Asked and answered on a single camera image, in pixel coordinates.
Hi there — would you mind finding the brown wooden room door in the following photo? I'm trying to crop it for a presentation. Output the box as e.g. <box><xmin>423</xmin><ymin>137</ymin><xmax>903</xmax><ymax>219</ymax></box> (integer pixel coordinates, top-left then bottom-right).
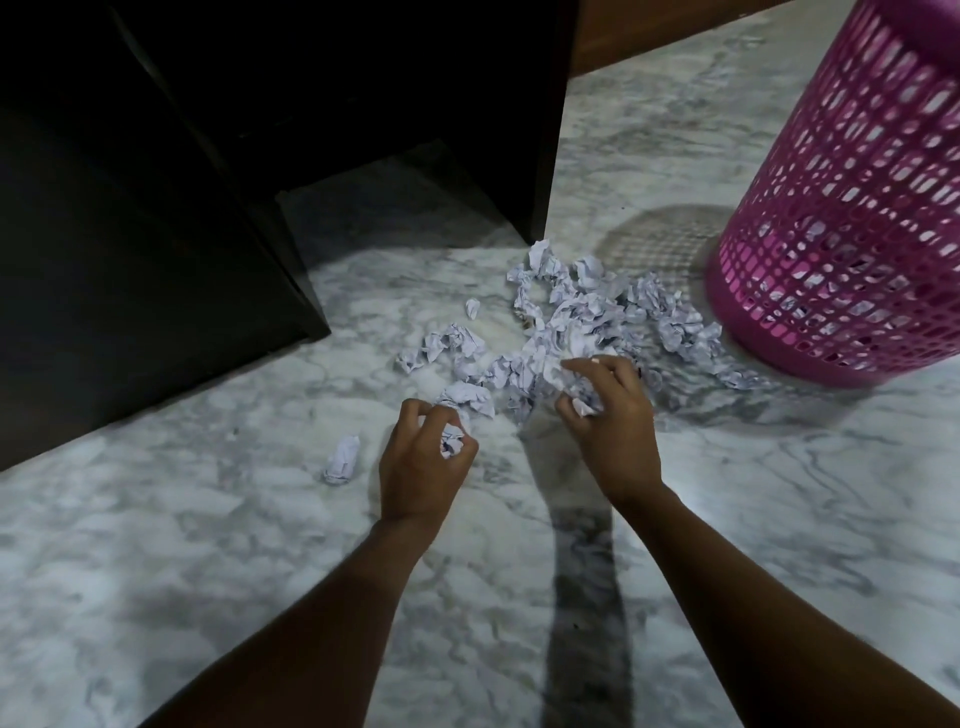
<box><xmin>569</xmin><ymin>0</ymin><xmax>789</xmax><ymax>76</ymax></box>

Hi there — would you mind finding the person's left forearm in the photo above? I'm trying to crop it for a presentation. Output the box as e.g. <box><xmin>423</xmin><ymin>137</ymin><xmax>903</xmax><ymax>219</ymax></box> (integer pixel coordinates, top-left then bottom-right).
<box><xmin>142</xmin><ymin>517</ymin><xmax>436</xmax><ymax>728</ymax></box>

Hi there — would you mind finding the dark wooden cabinet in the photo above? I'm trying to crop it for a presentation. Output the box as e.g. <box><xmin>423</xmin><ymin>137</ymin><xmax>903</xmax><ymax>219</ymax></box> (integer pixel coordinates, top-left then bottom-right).
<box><xmin>0</xmin><ymin>0</ymin><xmax>583</xmax><ymax>474</ymax></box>

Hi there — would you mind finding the person's right forearm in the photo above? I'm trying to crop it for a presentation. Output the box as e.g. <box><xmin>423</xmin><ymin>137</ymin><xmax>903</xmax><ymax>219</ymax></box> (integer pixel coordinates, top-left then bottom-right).
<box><xmin>614</xmin><ymin>483</ymin><xmax>960</xmax><ymax>728</ymax></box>

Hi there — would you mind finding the person's right hand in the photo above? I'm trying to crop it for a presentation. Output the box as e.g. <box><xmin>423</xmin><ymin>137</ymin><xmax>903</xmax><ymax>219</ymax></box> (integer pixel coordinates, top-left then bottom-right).
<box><xmin>554</xmin><ymin>356</ymin><xmax>665</xmax><ymax>508</ymax></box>

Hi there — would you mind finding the pink plastic waste basket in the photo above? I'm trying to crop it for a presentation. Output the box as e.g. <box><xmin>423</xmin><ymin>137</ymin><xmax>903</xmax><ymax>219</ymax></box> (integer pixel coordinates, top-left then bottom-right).
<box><xmin>704</xmin><ymin>0</ymin><xmax>960</xmax><ymax>390</ymax></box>

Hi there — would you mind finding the pile of paper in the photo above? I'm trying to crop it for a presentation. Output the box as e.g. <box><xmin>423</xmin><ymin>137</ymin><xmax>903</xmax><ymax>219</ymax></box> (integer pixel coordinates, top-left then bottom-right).
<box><xmin>322</xmin><ymin>239</ymin><xmax>766</xmax><ymax>485</ymax></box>

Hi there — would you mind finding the person's left hand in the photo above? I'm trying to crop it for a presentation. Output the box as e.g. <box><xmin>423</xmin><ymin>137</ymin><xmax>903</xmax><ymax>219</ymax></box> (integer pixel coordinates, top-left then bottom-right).
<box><xmin>378</xmin><ymin>397</ymin><xmax>480</xmax><ymax>530</ymax></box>

